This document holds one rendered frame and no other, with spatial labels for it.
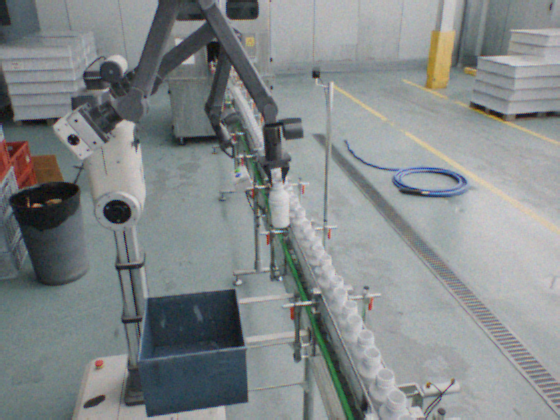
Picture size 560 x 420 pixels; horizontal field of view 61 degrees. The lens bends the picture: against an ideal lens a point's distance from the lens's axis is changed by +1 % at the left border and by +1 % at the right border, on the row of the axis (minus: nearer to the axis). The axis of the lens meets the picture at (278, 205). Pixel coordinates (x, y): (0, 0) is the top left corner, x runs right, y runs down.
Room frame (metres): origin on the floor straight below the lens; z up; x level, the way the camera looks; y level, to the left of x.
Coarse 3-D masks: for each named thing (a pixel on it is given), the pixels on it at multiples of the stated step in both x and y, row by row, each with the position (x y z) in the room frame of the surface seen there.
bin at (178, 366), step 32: (160, 320) 1.34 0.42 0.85; (192, 320) 1.36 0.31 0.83; (224, 320) 1.38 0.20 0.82; (160, 352) 1.31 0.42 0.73; (192, 352) 1.31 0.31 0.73; (224, 352) 1.07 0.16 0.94; (160, 384) 1.04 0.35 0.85; (192, 384) 1.06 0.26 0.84; (224, 384) 1.08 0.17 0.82; (288, 384) 1.16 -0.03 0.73
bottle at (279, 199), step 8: (272, 184) 1.44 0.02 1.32; (280, 184) 1.43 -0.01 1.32; (272, 192) 1.44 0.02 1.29; (280, 192) 1.43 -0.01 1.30; (272, 200) 1.42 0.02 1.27; (280, 200) 1.42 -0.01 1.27; (288, 200) 1.44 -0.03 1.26; (272, 208) 1.43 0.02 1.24; (280, 208) 1.42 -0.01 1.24; (288, 208) 1.45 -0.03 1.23; (272, 216) 1.44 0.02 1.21; (280, 216) 1.42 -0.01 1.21; (288, 216) 1.44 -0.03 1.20; (272, 224) 1.44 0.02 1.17; (280, 224) 1.42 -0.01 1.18; (288, 224) 1.44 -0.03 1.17
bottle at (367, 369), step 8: (368, 352) 0.84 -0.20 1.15; (376, 352) 0.83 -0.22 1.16; (368, 360) 0.81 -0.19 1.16; (376, 360) 0.80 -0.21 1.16; (360, 368) 0.81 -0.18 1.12; (368, 368) 0.80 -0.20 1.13; (376, 368) 0.80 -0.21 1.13; (360, 376) 0.80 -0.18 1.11; (368, 376) 0.79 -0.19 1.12; (368, 384) 0.79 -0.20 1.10; (360, 392) 0.80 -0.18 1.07; (360, 400) 0.80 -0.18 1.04
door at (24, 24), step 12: (0, 0) 10.87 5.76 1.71; (12, 0) 10.91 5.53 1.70; (24, 0) 10.95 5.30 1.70; (0, 12) 10.86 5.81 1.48; (12, 12) 10.90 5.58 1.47; (24, 12) 10.94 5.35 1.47; (36, 12) 10.97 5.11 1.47; (0, 24) 10.85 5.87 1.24; (12, 24) 10.89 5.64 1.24; (24, 24) 10.94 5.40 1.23; (36, 24) 10.96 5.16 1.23; (0, 36) 10.84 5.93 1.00; (12, 36) 10.89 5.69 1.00
